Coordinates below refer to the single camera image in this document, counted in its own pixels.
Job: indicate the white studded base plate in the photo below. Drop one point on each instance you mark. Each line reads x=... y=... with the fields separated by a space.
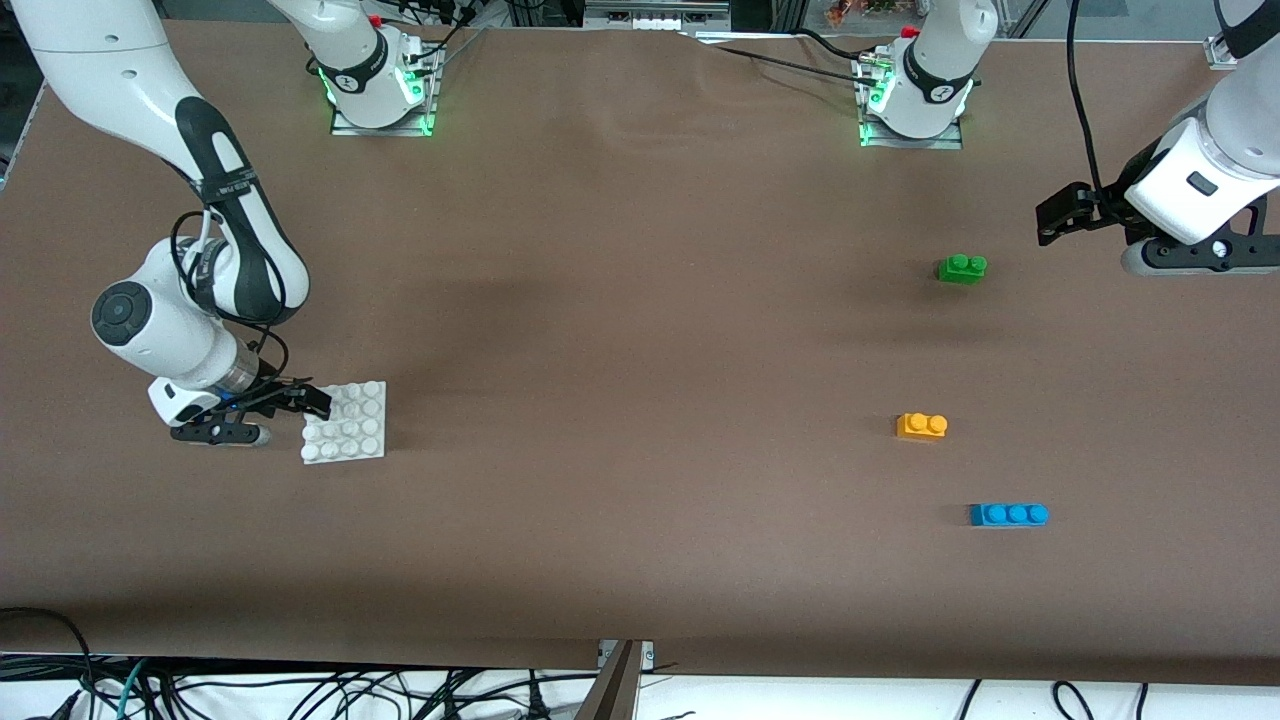
x=350 y=435

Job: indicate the yellow two-stud block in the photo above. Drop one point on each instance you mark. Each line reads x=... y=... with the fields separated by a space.
x=920 y=428

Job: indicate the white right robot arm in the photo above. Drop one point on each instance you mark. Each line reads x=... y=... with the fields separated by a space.
x=130 y=70

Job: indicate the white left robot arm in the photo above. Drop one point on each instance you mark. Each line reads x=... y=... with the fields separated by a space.
x=935 y=100

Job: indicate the green two-stud block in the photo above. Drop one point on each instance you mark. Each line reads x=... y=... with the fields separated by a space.
x=960 y=270

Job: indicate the blue three-stud block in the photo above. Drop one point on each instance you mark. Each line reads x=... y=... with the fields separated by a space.
x=1005 y=515

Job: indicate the grey metal rack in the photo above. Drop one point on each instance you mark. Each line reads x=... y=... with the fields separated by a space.
x=650 y=20

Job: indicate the aluminium frame profile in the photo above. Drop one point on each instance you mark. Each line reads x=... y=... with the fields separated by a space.
x=1218 y=52

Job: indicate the dark metal post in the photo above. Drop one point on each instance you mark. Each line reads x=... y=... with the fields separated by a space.
x=610 y=695

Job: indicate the silver table edge bracket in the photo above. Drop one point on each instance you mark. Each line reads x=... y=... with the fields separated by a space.
x=647 y=655

